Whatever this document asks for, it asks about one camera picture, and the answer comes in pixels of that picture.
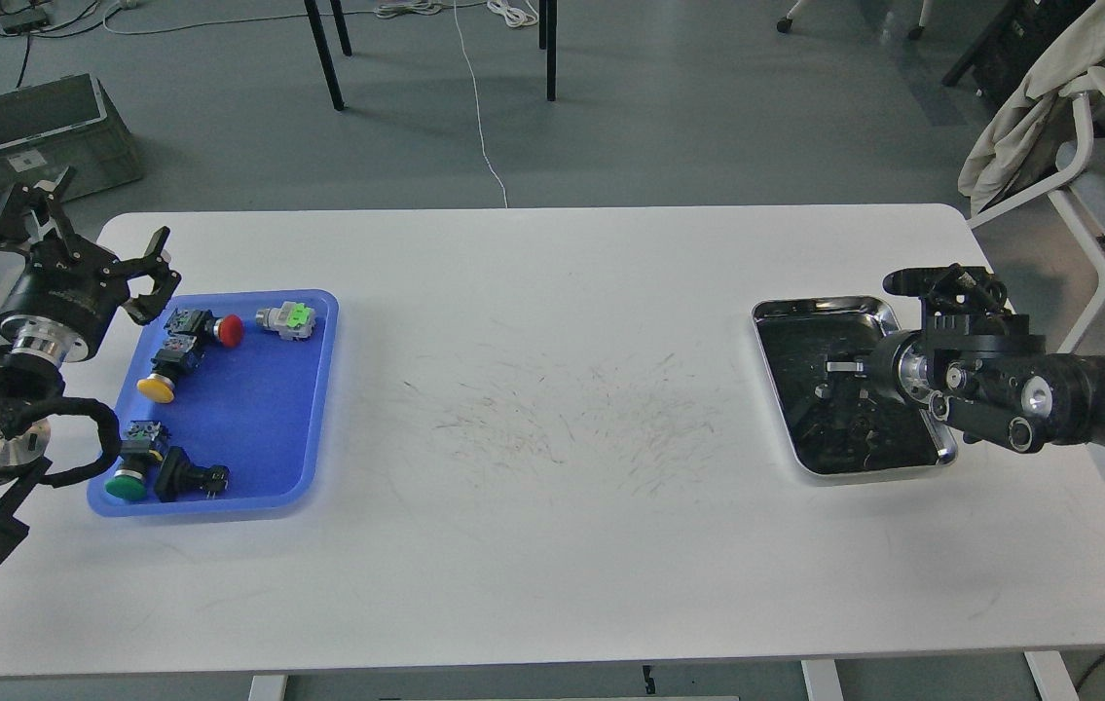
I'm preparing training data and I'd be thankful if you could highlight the yellow push button switch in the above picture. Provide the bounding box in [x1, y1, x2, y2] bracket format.
[135, 334, 203, 404]

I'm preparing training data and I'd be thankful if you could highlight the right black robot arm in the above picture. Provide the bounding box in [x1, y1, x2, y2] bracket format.
[824, 265, 1105, 454]

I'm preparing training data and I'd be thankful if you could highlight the red push button switch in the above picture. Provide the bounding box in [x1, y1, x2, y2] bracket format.
[164, 308, 245, 348]

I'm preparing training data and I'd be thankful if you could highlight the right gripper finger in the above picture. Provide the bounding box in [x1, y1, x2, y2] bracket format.
[824, 341, 872, 378]
[810, 390, 880, 459]

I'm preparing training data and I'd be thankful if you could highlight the blue plastic tray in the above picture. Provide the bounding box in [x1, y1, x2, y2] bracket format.
[88, 289, 340, 520]

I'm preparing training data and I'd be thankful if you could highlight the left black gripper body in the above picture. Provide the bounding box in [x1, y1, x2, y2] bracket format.
[0, 245, 129, 362]

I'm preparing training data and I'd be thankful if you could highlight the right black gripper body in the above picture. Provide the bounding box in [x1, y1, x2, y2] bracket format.
[864, 331, 932, 409]

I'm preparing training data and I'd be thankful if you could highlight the white floor cable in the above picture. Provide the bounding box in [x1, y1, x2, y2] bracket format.
[450, 0, 511, 209]

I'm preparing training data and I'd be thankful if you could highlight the grey plastic crate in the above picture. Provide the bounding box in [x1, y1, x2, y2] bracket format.
[0, 74, 146, 200]

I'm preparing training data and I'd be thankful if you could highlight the green push button switch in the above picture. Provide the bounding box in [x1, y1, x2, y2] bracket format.
[103, 419, 170, 502]

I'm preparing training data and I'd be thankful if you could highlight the black table leg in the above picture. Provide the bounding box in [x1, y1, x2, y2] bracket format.
[537, 0, 558, 102]
[303, 0, 346, 112]

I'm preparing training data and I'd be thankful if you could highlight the green and grey switch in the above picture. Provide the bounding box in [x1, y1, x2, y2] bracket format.
[254, 301, 316, 341]

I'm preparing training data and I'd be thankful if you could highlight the beige cloth on chair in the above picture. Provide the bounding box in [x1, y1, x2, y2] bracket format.
[957, 1, 1105, 216]

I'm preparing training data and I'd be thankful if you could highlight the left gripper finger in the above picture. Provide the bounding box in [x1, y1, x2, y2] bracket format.
[113, 226, 181, 325]
[0, 166, 78, 268]

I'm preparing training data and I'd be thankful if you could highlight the steel tray with black mat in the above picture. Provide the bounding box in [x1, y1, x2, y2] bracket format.
[753, 296, 958, 482]

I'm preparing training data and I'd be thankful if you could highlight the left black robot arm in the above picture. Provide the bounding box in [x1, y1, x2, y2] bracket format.
[0, 167, 181, 565]

